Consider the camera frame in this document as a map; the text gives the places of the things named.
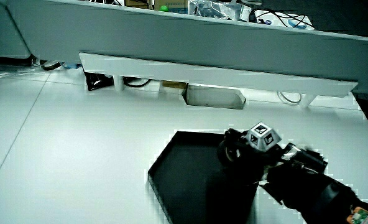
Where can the green bottle cap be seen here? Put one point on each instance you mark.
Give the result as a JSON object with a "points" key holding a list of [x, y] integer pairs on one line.
{"points": [[163, 8]]}

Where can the cardboard box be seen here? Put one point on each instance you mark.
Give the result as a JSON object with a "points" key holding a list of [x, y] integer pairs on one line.
{"points": [[168, 4]]}

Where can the white desk riser shelf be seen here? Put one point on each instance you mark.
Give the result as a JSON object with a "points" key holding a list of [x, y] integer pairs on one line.
{"points": [[202, 73]]}

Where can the grey partition panel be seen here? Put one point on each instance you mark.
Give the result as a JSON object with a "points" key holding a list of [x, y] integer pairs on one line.
{"points": [[171, 37]]}

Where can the black round object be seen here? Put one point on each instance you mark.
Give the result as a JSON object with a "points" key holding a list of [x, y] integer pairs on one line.
{"points": [[51, 64]]}

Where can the black plate tray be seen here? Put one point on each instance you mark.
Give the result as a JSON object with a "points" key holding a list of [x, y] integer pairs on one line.
{"points": [[190, 183]]}

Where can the person's right hand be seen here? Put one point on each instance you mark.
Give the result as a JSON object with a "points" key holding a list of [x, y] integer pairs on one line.
{"points": [[255, 161]]}

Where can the black bag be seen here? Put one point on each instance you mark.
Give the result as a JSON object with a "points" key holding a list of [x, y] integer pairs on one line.
{"points": [[97, 81]]}

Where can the clear plastic bags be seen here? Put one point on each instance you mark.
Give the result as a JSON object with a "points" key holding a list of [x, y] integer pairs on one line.
{"points": [[219, 9]]}

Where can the green circuit board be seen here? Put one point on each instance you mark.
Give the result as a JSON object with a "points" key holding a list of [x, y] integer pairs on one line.
{"points": [[365, 216]]}

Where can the black tape roll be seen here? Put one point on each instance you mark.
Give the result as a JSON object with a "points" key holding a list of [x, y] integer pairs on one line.
{"points": [[227, 153]]}

